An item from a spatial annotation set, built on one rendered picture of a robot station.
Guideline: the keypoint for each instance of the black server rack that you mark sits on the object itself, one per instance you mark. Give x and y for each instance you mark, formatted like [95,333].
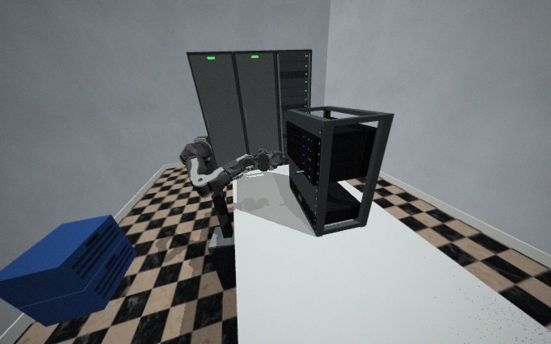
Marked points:
[325,150]

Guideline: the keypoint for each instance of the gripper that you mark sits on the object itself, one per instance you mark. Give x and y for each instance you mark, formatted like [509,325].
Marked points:
[262,158]

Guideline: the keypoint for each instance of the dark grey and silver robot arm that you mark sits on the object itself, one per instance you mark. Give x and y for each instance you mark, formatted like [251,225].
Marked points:
[193,157]

